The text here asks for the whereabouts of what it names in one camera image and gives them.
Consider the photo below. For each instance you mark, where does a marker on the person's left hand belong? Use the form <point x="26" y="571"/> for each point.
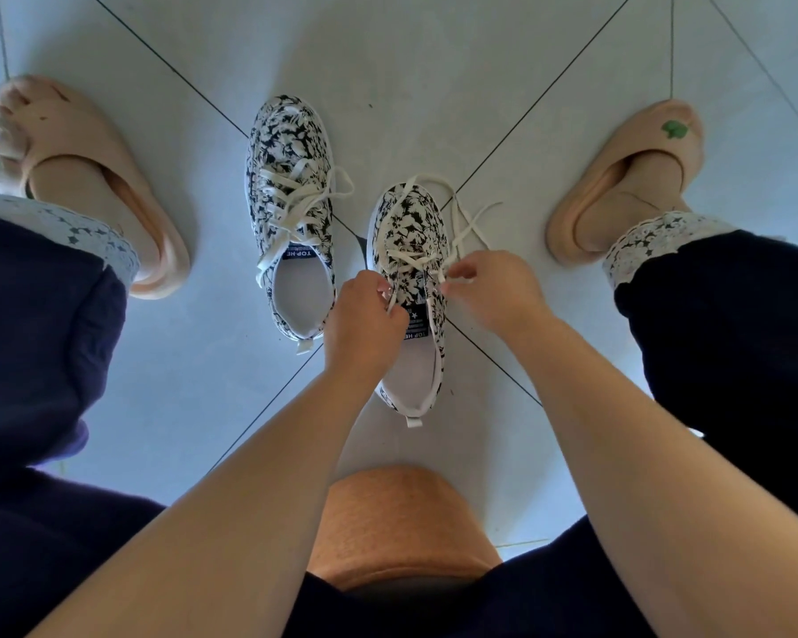
<point x="362" y="332"/>

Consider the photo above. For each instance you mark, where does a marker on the person's left forearm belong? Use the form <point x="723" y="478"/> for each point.
<point x="213" y="518"/>

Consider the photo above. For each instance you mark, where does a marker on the pink slipper with white charms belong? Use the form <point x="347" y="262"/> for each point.
<point x="86" y="126"/>

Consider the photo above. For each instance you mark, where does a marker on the white shoelace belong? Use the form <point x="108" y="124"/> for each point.
<point x="292" y="179"/>
<point x="469" y="232"/>

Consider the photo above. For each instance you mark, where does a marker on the person's right leg navy trousers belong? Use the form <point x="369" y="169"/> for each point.
<point x="725" y="325"/>

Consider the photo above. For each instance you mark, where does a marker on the pink slipper with green charm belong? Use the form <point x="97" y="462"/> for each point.
<point x="638" y="126"/>

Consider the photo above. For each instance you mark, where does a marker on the person's leg navy trousers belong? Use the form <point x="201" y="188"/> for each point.
<point x="33" y="325"/>
<point x="725" y="325"/>

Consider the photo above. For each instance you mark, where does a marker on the person's left leg navy trousers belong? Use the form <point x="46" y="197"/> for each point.
<point x="33" y="325"/>

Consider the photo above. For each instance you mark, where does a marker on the floral sneaker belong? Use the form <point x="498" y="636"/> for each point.
<point x="406" y="212"/>
<point x="286" y="126"/>

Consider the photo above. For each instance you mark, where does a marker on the person's right hand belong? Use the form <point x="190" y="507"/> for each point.
<point x="505" y="298"/>

